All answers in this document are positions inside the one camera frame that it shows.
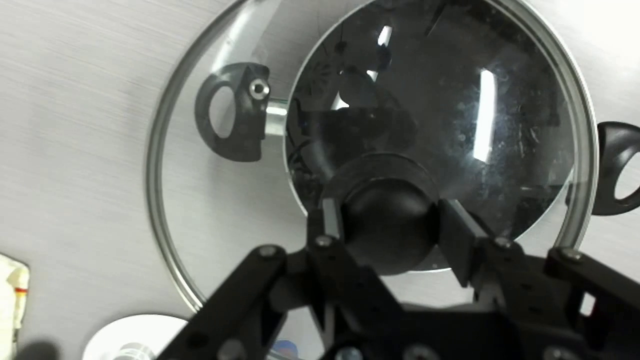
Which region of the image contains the black cooking pot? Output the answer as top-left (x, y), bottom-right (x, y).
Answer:
top-left (194, 0), bottom-right (637, 275)

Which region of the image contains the white small carton box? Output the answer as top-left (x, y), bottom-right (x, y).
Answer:
top-left (0, 255), bottom-right (29, 358)

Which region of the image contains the white round plate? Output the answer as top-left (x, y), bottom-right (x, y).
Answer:
top-left (81, 314), bottom-right (186, 360)

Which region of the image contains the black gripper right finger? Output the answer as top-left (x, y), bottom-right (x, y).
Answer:
top-left (435, 201), bottom-right (640, 360)

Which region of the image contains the glass pot lid black knob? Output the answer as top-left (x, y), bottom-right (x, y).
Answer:
top-left (143, 0), bottom-right (599, 309)

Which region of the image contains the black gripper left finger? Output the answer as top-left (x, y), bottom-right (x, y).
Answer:
top-left (158, 196), bottom-right (407, 360)

